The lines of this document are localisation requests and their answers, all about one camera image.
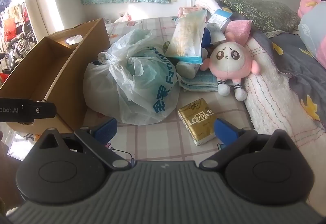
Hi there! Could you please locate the small white plastic bag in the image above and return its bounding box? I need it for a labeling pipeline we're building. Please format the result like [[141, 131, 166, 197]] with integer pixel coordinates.
[[114, 12, 132, 23]]

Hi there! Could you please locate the green scrunched cloth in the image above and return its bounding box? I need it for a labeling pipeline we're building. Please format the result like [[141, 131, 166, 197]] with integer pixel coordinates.
[[162, 41, 175, 54]]

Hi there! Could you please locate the teal towel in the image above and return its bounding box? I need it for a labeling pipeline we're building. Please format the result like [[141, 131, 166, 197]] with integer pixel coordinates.
[[178, 70, 233, 92]]

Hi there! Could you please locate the white tied plastic bag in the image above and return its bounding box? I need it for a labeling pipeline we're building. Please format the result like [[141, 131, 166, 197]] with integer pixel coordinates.
[[83, 29, 180, 126]]

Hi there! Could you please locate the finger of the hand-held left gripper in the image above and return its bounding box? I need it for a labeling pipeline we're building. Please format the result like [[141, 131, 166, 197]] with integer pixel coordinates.
[[0, 98, 56, 125]]

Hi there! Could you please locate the brown cardboard box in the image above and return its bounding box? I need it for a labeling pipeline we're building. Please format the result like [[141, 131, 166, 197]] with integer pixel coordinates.
[[0, 18, 111, 134]]

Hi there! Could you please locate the grey quilt with yellow print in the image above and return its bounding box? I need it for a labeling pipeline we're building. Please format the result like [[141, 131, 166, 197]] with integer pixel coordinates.
[[211, 0, 326, 123]]

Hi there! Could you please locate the red wet wipes pack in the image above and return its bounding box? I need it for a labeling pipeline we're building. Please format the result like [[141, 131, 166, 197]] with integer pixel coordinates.
[[178, 6, 202, 19]]

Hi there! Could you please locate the gold tissue pack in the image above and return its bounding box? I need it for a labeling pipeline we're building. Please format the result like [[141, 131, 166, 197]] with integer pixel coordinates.
[[178, 98, 220, 146]]

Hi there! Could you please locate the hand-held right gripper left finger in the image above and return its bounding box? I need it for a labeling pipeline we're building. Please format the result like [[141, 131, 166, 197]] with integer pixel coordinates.
[[33, 117, 133, 171]]

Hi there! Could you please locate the green leaf print pillow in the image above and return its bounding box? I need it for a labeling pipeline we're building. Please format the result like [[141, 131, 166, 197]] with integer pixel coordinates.
[[221, 0, 301, 37]]

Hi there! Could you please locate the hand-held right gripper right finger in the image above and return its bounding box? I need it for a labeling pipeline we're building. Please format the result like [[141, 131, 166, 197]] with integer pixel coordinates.
[[199, 118, 293, 171]]

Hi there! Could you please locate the orange plastic bag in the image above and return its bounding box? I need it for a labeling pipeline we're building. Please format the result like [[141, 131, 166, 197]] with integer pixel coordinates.
[[2, 18, 16, 41]]

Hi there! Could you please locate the white packet with blue label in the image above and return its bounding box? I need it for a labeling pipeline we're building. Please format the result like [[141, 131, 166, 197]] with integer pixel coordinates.
[[206, 9, 233, 31]]

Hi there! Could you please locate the white yogurt cup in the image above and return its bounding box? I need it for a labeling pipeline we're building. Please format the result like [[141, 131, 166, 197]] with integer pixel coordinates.
[[176, 60, 200, 79]]

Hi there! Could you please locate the pink pillow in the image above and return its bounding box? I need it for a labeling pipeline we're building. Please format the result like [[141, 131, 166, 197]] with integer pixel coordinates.
[[297, 0, 324, 19]]

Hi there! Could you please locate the pink white plush toy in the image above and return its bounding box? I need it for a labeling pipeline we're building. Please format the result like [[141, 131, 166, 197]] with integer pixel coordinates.
[[200, 32, 261, 101]]

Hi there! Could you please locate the white fleece blanket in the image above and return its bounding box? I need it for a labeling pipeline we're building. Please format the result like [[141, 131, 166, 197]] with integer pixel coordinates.
[[195, 0, 326, 166]]

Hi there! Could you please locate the clear plastic packet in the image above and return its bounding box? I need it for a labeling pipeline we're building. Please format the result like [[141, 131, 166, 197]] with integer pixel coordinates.
[[164, 10, 208, 65]]

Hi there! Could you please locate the wheelchair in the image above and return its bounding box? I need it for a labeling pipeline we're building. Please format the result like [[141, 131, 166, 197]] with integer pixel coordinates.
[[0, 5, 36, 67]]

